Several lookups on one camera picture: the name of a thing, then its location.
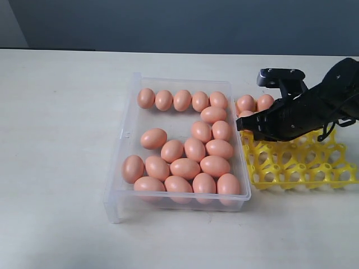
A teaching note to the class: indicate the brown egg front row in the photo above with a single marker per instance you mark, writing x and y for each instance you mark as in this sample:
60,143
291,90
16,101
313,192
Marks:
228,184
204,183
178,184
149,184

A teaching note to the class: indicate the brown egg top row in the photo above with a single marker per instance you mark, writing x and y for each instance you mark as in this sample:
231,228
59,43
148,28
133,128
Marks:
163,100
200,101
218,99
146,98
182,100

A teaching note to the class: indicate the clear plastic egg box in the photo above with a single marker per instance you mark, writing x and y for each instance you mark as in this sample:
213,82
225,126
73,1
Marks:
136,121

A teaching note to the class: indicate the brown egg second row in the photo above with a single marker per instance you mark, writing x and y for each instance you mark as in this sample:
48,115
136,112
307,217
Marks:
213,114

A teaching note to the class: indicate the brown egg packed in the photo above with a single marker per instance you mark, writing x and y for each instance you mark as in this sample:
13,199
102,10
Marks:
264,102
246,102

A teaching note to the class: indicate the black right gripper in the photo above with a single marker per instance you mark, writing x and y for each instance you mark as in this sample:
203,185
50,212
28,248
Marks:
333,100

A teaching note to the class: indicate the brown egg fourth row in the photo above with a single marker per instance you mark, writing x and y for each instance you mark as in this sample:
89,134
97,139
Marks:
194,149
220,148
172,150
153,138

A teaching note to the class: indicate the brown egg third row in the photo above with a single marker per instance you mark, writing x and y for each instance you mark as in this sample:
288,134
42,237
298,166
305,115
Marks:
221,130
245,113
201,131

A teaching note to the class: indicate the brown egg fifth row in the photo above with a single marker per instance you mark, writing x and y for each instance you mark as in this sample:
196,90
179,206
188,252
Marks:
132,169
185,168
215,166
156,167

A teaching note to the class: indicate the yellow plastic egg tray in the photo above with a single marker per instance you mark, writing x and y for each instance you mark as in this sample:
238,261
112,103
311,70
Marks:
303,163

